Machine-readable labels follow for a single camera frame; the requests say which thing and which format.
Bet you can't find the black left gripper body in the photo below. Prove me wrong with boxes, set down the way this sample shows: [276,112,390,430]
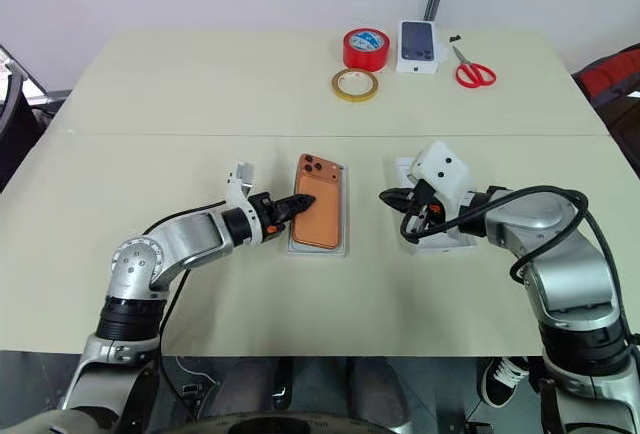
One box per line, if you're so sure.
[247,192,284,238]

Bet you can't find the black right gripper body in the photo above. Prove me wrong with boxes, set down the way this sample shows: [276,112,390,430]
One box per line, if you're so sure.
[408,179,454,235]

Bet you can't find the orange smartphone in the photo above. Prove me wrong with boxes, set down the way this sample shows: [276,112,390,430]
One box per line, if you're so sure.
[291,152,347,251]

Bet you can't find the white phone box lid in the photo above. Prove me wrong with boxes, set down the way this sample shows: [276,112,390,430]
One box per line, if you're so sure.
[394,154,484,256]

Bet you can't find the white box with phone print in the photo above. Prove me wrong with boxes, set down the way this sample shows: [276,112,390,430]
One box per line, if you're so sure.
[395,18,448,76]

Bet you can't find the yellow tape roll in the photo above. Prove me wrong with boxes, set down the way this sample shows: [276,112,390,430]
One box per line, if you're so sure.
[331,67,380,104]

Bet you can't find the red tape roll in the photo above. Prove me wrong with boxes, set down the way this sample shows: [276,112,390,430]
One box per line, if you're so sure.
[342,27,389,72]

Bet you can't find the black and white sneaker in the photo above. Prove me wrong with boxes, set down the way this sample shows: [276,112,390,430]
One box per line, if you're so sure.
[480,356,531,409]

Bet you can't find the red and black bag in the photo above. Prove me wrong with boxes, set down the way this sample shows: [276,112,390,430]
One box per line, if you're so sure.
[571,42,640,165]

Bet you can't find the black chair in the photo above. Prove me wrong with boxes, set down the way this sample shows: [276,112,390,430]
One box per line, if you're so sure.
[0,44,51,193]

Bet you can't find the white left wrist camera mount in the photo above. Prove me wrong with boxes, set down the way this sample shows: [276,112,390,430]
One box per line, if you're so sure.
[223,160,265,246]

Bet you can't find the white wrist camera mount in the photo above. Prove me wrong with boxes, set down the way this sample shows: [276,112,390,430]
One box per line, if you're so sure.
[223,160,265,246]
[406,140,474,216]

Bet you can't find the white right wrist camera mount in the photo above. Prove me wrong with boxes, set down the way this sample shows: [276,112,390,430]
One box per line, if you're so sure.
[406,140,474,216]

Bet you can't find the red handled scissors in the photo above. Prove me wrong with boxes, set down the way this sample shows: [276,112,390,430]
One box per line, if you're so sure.
[451,44,498,89]

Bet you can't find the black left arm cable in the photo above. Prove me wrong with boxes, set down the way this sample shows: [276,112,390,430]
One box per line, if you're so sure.
[141,198,229,408]

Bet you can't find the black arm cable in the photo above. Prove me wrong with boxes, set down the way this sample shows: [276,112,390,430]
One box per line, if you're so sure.
[141,198,229,408]
[400,186,635,350]

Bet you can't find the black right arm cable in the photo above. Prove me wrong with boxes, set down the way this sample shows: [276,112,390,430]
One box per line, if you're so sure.
[400,186,635,350]

